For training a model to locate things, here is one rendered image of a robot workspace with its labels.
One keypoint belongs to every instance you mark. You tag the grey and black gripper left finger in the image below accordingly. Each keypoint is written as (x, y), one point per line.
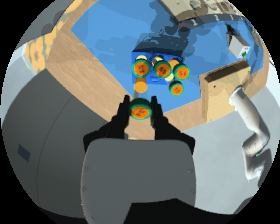
(114, 128)

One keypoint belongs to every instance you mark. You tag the blue bench mat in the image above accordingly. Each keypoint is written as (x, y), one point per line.
(112, 29)

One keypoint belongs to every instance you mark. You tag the blue tube rack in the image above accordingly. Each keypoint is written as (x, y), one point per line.
(150, 55)

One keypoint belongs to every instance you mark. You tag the white blank tube rack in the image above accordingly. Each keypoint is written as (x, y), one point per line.
(257, 39)

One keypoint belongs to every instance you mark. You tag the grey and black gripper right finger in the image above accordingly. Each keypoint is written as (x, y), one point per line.
(163, 128)

